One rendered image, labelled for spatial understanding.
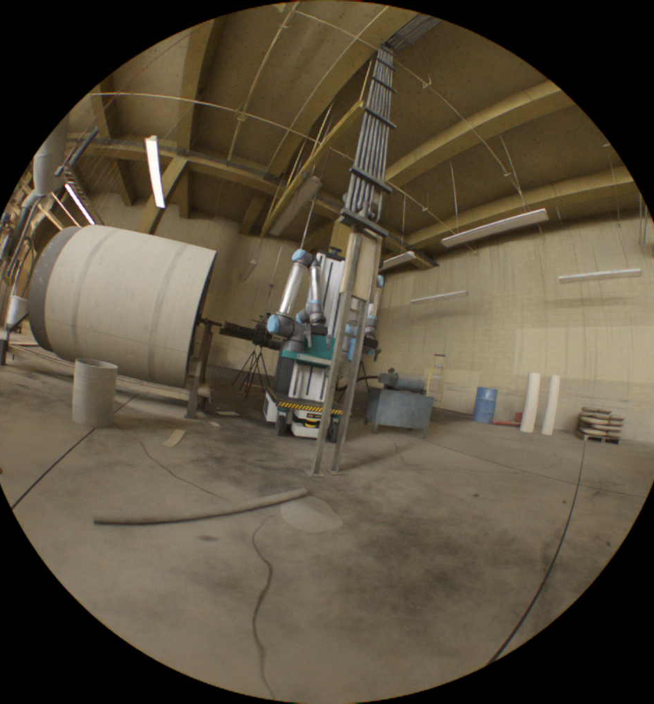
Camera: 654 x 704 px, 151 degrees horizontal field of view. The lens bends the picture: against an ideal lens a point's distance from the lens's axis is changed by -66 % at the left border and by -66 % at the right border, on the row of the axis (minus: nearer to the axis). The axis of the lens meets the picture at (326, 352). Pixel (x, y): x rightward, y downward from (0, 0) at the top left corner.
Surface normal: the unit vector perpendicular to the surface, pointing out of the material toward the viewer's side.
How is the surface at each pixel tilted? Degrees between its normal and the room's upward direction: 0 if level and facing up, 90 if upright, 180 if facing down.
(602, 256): 90
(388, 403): 90
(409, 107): 180
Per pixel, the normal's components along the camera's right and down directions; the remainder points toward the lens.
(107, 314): 0.41, 0.27
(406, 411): 0.07, -0.07
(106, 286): 0.48, -0.01
